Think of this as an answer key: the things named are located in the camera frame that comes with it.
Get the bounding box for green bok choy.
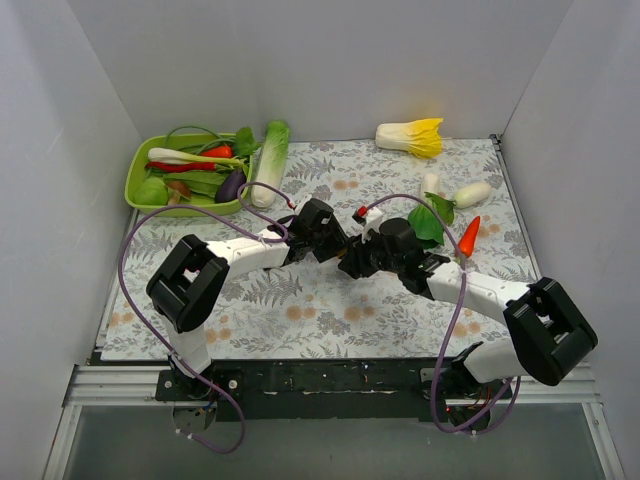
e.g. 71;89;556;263
407;192;455;249

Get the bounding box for round green cabbage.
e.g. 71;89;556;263
133;177;169;206

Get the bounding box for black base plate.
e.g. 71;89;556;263
154;357;516;424

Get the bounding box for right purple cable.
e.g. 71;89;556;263
367;194;521;435

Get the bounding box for red chili pepper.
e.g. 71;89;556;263
145;161;217;173

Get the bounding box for white green leek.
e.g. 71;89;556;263
147;147;244;166

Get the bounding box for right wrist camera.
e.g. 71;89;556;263
352;206;384;243

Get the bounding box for white radish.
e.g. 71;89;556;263
452;182;492;209

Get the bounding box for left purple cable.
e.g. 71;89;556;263
118;182;299;455

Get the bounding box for aluminium frame rail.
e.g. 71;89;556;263
44;362;625;479

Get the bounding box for green leafy vegetable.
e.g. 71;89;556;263
163;171;228;202

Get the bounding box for purple eggplant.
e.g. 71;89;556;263
214;168;247;203

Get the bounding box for orange carrot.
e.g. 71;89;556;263
456;216;481;258

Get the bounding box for yellow white cabbage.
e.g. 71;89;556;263
375;118;443;159

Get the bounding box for green plastic tray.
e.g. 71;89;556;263
125;127;259;215

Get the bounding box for brown mushroom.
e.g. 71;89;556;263
166;180;192;206

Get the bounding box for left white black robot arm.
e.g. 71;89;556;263
146;198;348;400

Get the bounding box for green long beans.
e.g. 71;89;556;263
163;125;236;155

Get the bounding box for purple cable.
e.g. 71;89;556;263
367;194;521;435
118;182;299;455

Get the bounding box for floral table mat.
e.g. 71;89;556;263
100;139;538;362

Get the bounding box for green spinach leaf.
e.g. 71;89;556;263
232;126;261;157

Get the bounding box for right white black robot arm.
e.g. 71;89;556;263
338;218;598;398

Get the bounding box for small orange pepper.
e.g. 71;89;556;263
200;145;233;159

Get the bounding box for green napa cabbage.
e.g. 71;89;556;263
251;120;290;209

